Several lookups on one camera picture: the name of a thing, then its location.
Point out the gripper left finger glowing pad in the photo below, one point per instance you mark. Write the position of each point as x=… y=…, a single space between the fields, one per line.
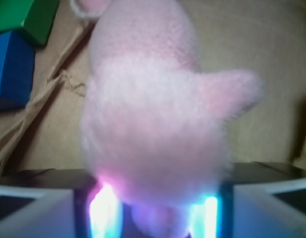
x=58 y=204

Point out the brown paper bag tray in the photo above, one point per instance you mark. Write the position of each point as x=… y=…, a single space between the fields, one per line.
x=266 y=36

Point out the green wooden block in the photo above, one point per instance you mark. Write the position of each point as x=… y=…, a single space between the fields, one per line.
x=32 y=19

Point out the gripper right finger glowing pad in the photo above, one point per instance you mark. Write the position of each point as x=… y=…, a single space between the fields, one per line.
x=259 y=200

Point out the pink plush bunny toy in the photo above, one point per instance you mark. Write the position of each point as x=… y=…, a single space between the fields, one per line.
x=153 y=124

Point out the blue wooden block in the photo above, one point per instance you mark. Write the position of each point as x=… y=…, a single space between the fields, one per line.
x=17 y=60

